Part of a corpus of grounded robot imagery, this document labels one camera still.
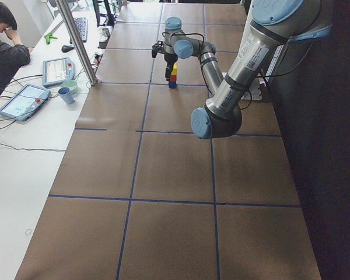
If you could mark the green plastic tool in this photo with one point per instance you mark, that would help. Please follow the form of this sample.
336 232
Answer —
48 37

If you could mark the person in black jacket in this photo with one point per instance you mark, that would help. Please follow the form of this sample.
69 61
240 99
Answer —
13 53

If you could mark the black computer mouse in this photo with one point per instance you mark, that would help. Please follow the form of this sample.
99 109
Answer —
66 48

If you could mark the silver metal cup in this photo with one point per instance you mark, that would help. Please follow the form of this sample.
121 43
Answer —
105 32

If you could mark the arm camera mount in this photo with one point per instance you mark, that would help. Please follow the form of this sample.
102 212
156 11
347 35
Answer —
158 48

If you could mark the blue plastic cup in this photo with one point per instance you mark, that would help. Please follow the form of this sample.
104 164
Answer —
66 95

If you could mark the blue wooden block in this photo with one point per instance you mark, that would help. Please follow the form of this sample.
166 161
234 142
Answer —
172 84

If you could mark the black keyboard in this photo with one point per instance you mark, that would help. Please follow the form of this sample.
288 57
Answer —
81 24

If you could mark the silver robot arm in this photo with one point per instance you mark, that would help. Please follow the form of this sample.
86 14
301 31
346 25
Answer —
180 45
273 24

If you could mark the near teach pendant tablet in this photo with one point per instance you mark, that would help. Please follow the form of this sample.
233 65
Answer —
25 102

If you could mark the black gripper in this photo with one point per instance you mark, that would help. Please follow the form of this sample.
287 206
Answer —
169 58

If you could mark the yellow wooden block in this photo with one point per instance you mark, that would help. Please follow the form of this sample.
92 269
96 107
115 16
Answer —
174 71

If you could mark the teach pendant tablet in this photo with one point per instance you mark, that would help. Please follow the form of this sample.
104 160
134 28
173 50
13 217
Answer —
25 102
57 71

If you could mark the aluminium frame post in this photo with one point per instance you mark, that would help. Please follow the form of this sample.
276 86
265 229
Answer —
77 42

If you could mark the far teach pendant tablet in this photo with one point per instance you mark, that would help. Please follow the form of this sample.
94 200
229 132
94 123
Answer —
57 71

